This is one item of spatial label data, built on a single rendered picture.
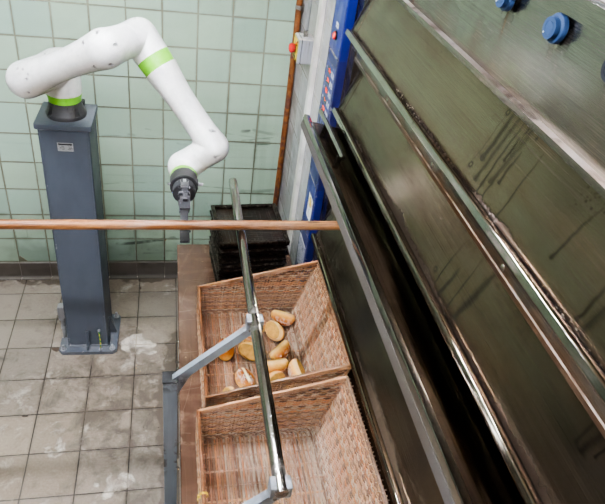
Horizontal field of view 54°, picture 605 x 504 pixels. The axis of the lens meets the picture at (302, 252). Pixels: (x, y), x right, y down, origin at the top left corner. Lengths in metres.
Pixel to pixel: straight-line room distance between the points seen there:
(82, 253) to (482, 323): 1.97
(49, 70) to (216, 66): 0.98
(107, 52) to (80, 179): 0.72
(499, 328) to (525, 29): 0.53
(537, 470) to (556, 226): 0.38
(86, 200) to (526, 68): 1.91
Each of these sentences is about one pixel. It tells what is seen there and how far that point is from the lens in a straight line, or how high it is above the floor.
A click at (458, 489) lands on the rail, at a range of 1.04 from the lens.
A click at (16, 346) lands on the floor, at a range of 3.25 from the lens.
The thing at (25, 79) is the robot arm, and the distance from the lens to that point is 2.27.
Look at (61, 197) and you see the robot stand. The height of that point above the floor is 0.88.
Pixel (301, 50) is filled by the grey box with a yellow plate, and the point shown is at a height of 1.47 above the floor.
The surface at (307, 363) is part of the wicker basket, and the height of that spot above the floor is 0.60.
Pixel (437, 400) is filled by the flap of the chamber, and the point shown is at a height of 1.41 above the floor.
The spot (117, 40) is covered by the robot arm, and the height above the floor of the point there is 1.62.
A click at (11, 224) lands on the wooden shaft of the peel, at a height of 1.20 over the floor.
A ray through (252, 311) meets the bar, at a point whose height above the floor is 1.17.
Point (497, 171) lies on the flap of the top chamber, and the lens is 1.14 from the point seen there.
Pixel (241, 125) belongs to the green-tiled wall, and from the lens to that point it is 3.06.
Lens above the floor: 2.27
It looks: 36 degrees down
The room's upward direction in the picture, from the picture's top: 9 degrees clockwise
